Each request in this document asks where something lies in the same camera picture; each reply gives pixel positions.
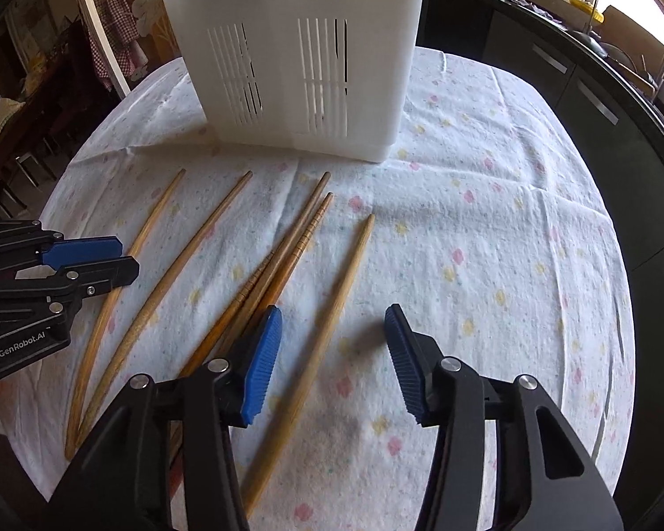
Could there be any brown wooden chopstick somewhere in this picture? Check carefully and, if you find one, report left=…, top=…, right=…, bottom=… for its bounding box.
left=178, top=171, right=331, bottom=377
left=241, top=213, right=375, bottom=516

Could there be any dark kitchen counter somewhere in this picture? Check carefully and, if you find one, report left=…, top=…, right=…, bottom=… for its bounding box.
left=417, top=0, right=664, bottom=523

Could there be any brown ridged chopstick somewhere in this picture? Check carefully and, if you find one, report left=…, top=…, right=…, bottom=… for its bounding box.
left=167, top=192, right=335, bottom=466

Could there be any white floral tablecloth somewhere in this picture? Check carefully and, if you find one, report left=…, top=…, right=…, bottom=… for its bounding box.
left=2, top=46, right=638, bottom=531

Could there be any glass door with curtain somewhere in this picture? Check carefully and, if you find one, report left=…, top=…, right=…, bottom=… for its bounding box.
left=77, top=0, right=181, bottom=97

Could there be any white plastic utensil caddy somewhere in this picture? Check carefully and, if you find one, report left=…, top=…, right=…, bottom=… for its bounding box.
left=164, top=0, right=422, bottom=163

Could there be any metal sink faucet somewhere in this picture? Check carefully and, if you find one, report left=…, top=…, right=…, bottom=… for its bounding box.
left=567, top=0, right=608, bottom=59

